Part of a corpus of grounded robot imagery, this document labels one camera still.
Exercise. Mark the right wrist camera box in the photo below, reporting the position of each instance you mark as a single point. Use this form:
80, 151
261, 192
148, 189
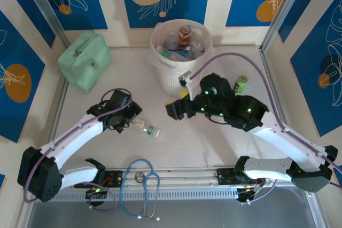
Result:
190, 83

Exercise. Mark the aluminium frame post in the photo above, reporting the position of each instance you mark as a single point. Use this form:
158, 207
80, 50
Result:
285, 6
44, 6

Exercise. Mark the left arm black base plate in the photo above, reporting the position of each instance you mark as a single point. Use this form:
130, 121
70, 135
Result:
115, 177

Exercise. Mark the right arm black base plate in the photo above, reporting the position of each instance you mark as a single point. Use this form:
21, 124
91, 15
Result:
224, 176

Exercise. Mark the white ribbed plastic bin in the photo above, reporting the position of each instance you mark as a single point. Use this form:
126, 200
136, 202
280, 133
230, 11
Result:
171, 81

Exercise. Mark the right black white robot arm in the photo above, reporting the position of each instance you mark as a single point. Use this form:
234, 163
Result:
288, 140

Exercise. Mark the aluminium table edge rail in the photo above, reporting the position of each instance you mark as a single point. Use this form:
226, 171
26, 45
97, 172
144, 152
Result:
187, 180

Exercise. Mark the Pepsi label clear bottle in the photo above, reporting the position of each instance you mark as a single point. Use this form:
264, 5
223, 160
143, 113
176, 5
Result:
184, 53

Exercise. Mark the green cylindrical container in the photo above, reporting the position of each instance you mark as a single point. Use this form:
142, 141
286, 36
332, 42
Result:
241, 85

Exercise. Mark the mint green medicine bag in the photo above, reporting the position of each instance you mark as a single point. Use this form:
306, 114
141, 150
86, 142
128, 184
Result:
82, 62

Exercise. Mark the clear bottle green neck band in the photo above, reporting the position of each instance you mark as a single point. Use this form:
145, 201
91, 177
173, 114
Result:
148, 129

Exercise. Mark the grey metal panel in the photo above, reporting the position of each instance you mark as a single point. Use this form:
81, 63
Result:
187, 214

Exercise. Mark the blue stethoscope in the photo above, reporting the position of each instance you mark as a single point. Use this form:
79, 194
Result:
139, 176

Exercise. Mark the aluminium side rail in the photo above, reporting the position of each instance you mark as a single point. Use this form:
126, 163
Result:
57, 116
268, 70

